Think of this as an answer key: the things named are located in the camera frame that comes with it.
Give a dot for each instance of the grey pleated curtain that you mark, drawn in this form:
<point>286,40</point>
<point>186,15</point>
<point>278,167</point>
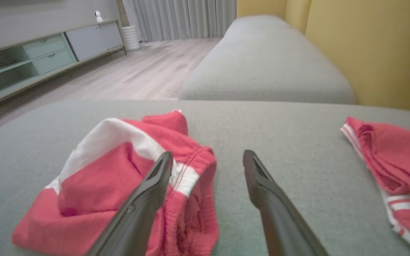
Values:
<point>183,17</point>

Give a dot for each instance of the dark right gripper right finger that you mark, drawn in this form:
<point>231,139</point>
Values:
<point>279,224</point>

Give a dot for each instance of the white ribbed bin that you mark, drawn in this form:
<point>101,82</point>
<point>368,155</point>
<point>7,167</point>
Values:
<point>131,37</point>

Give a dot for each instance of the yellow padded backrest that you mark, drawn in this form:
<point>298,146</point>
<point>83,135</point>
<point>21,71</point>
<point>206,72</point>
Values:
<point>368,46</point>

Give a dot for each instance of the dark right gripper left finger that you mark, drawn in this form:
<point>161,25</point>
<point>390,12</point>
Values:
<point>133,224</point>

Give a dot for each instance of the large grey fabric sofa seat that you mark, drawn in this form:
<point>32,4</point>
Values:
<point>279,131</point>

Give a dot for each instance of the red shirt with white sleeves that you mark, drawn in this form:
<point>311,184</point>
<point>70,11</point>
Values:
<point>400,160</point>

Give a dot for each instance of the small white security camera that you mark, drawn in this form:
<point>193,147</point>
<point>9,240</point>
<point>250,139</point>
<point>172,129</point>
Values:
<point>98,16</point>

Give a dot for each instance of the long low TV cabinet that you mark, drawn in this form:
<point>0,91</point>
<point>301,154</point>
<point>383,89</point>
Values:
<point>2,81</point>

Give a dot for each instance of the wooden post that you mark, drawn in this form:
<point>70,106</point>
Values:
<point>122,12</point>

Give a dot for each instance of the red printed jersey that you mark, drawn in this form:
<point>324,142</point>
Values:
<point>94,177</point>

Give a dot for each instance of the small grey fabric sofa cushion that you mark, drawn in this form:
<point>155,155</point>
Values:
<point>262,60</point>

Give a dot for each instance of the teal cabinet drawer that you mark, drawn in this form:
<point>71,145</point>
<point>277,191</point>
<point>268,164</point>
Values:
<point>45,46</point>
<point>53,62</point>

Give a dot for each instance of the grey cabinet door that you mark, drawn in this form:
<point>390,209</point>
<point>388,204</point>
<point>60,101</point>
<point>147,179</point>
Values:
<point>91,41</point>

